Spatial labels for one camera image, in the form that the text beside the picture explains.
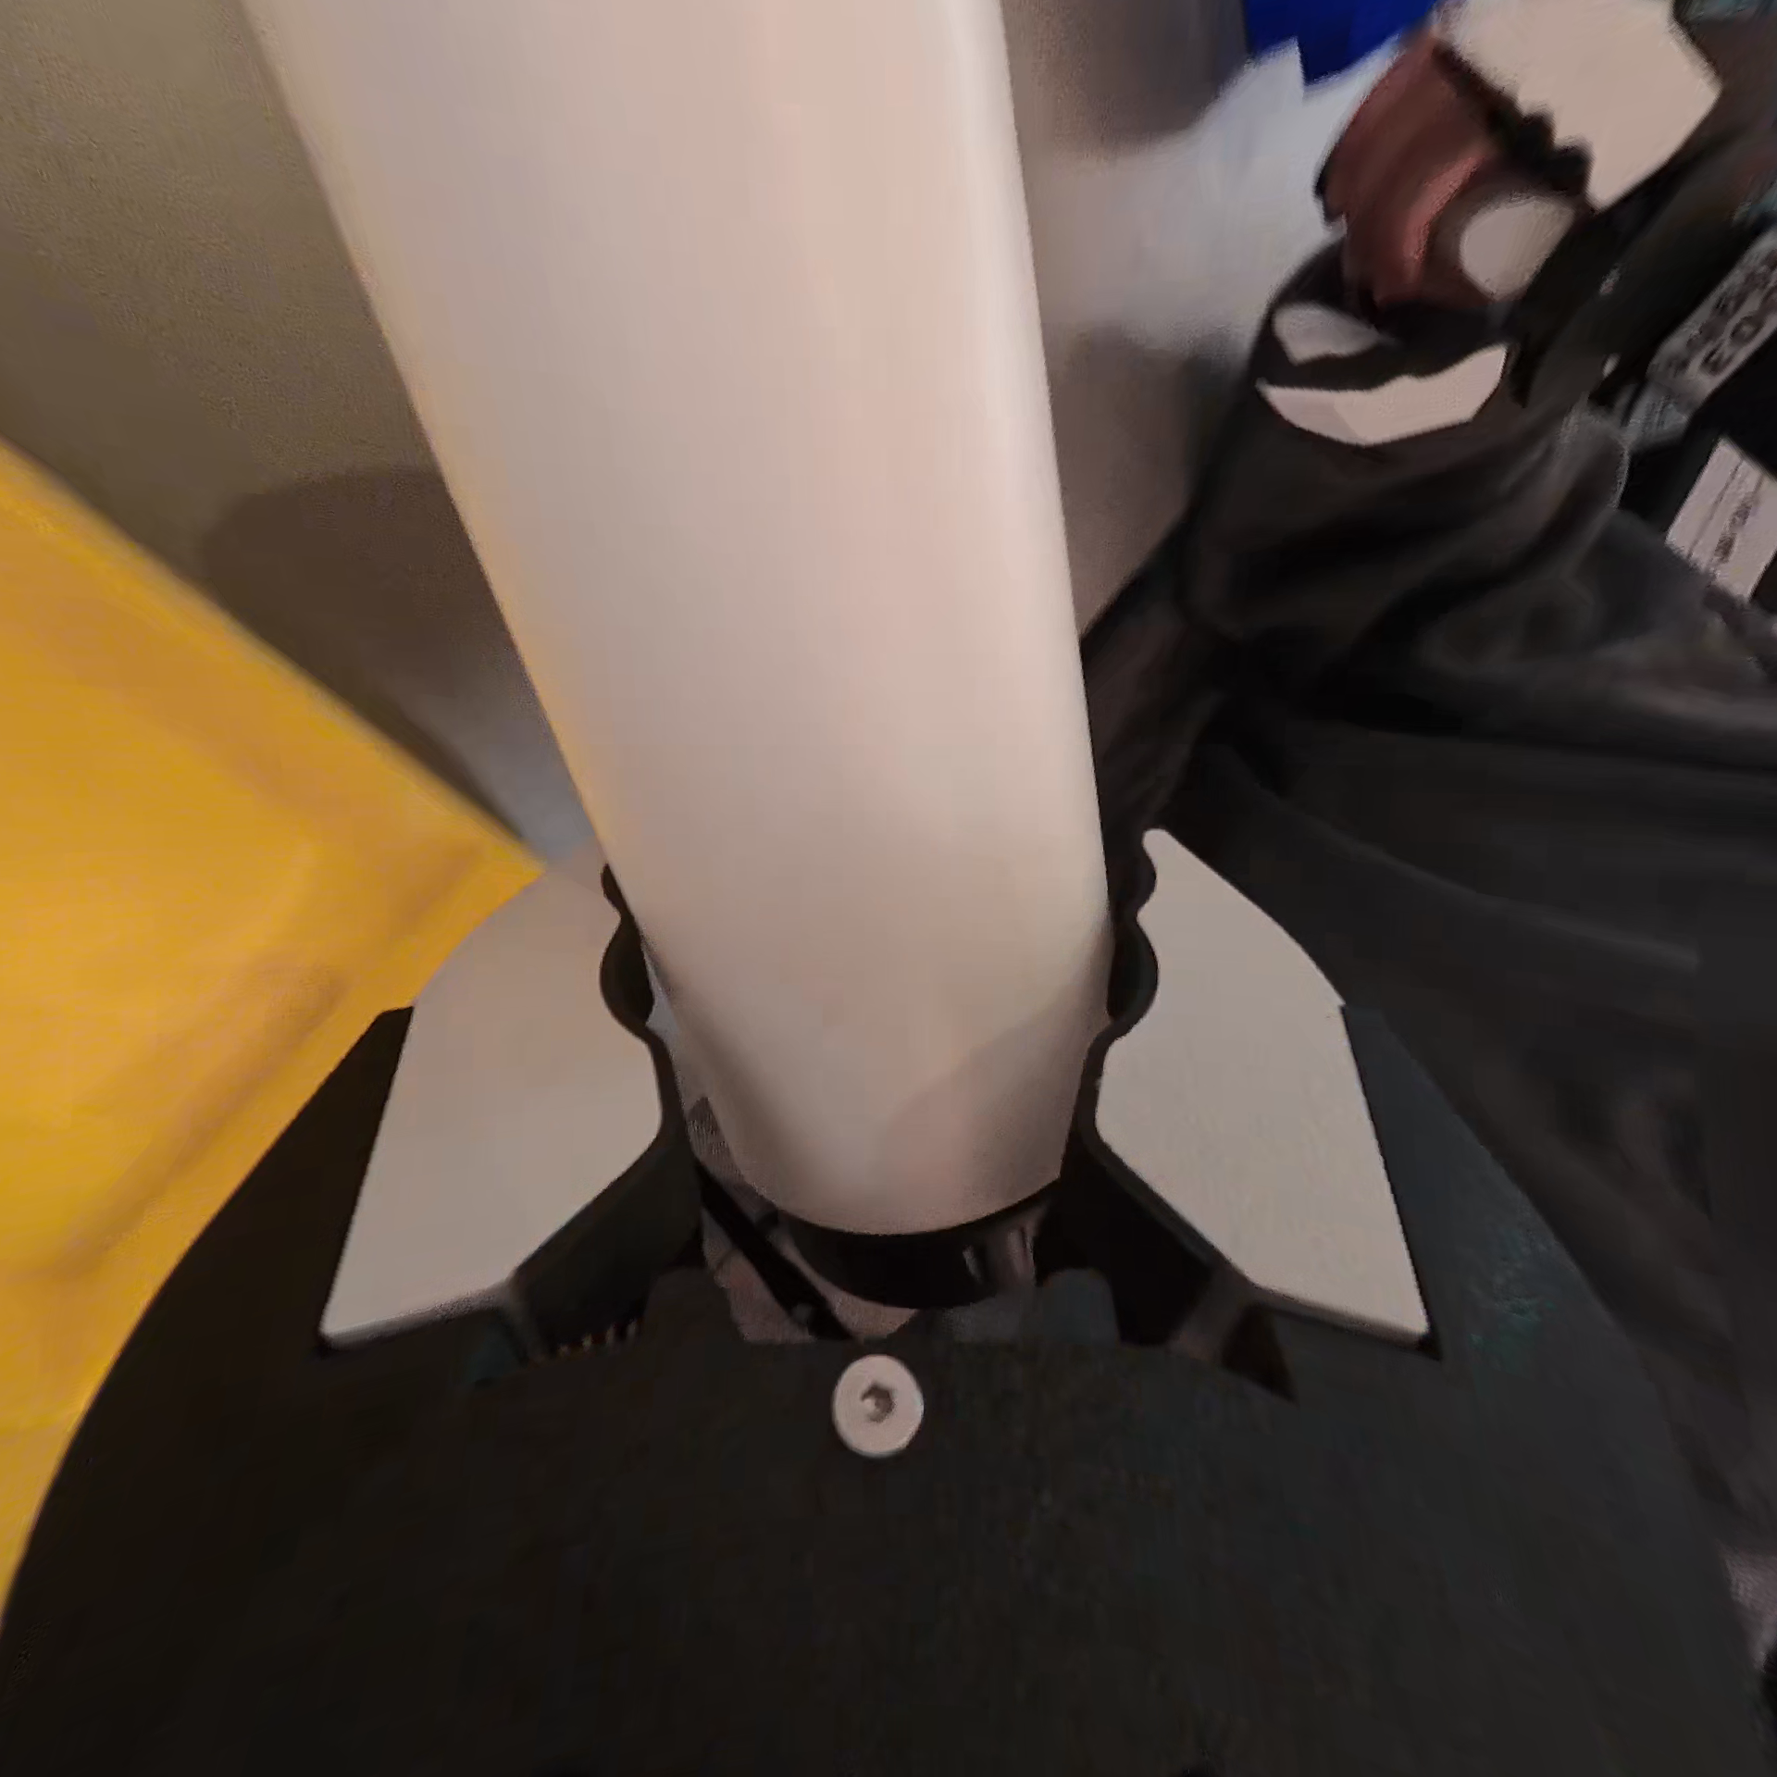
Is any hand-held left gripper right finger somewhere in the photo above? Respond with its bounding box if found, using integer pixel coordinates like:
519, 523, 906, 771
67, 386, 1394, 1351
1069, 829, 1443, 1360

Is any person's dark clothing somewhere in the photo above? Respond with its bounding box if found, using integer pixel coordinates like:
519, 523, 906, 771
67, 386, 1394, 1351
1083, 401, 1777, 1599

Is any yellow plastic bin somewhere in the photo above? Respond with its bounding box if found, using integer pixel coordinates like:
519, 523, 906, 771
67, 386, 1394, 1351
0, 444, 545, 1571

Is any black bottle lid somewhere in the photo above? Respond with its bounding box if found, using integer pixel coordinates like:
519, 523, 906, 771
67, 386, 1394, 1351
778, 1199, 1057, 1314

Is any white plastic bottle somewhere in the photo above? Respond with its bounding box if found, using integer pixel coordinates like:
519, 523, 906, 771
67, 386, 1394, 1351
243, 0, 1120, 1238

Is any person's right hand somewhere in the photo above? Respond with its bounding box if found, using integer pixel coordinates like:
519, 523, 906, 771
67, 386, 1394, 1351
1318, 40, 1517, 307

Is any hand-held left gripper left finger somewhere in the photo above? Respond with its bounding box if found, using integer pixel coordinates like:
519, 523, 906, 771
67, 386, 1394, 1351
319, 862, 704, 1349

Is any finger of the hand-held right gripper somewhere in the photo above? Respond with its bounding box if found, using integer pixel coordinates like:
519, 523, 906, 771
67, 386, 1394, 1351
1437, 0, 1724, 211
1256, 298, 1517, 446

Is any blue plastic bin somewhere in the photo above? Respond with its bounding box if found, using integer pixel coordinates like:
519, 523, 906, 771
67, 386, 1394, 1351
1243, 0, 1446, 85

